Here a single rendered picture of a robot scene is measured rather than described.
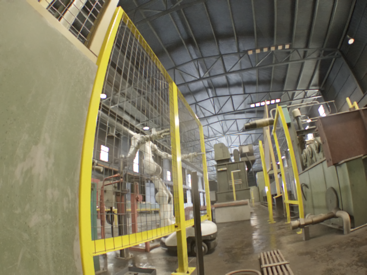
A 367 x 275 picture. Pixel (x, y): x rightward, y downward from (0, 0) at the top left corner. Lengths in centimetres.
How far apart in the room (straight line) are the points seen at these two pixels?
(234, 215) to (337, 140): 377
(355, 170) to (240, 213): 379
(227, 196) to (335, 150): 441
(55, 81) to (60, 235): 37
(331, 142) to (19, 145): 240
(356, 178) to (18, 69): 244
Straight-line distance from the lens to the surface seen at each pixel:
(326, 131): 233
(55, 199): 45
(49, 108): 47
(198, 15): 1255
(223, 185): 616
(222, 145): 647
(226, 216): 537
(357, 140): 251
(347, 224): 215
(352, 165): 223
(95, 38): 73
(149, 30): 1295
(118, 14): 132
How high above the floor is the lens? 58
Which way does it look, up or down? 21 degrees up
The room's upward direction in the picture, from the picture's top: 4 degrees counter-clockwise
